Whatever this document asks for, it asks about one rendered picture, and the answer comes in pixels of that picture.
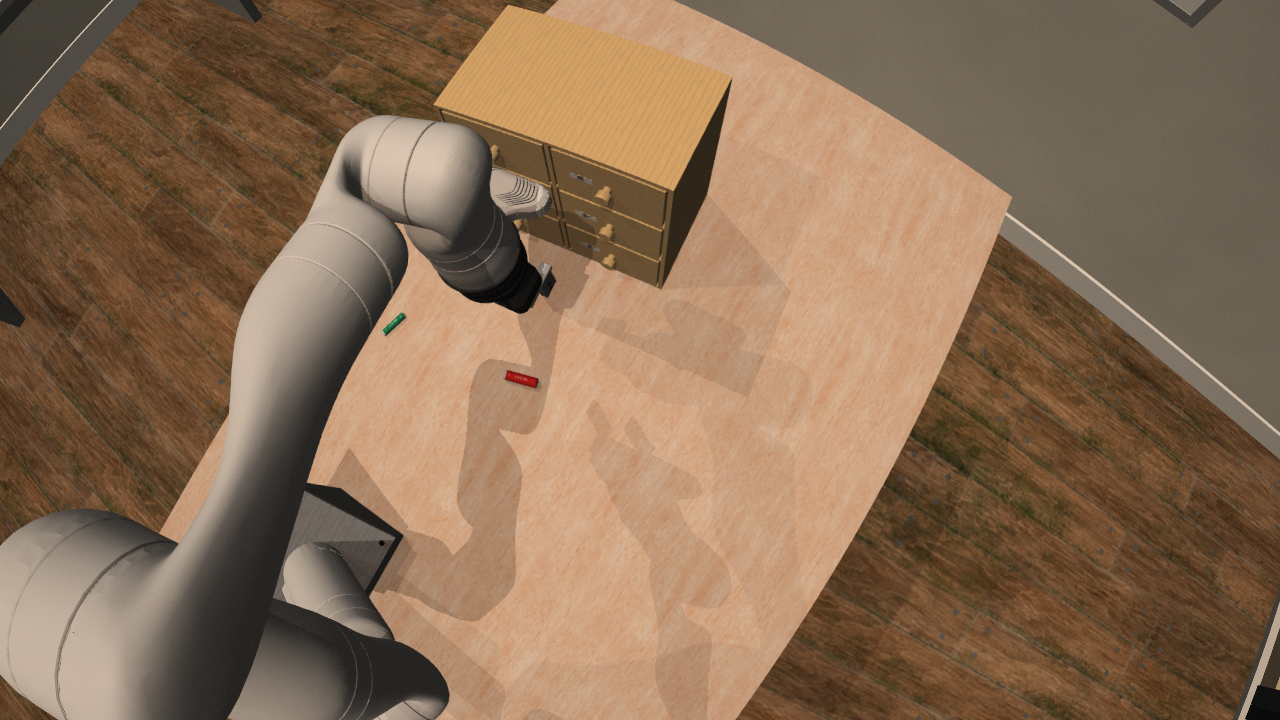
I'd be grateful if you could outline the brown wooden drawer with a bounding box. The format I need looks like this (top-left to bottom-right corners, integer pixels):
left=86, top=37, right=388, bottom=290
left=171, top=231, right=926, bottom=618
left=442, top=110, right=550, bottom=183
left=495, top=165, right=559, bottom=218
left=559, top=190, right=664, bottom=260
left=566, top=223, right=660, bottom=286
left=515, top=215, right=564, bottom=247
left=550, top=147, right=668, bottom=228

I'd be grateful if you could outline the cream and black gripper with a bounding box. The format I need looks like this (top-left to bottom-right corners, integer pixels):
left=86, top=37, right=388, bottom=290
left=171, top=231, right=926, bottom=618
left=431, top=165, right=556, bottom=314

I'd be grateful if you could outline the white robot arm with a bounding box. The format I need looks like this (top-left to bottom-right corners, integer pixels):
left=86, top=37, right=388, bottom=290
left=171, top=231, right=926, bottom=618
left=0, top=115, right=502, bottom=720

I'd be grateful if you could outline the small wooden chest of drawers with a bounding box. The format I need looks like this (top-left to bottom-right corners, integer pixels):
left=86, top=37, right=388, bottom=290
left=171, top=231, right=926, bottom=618
left=433, top=5, right=733, bottom=290

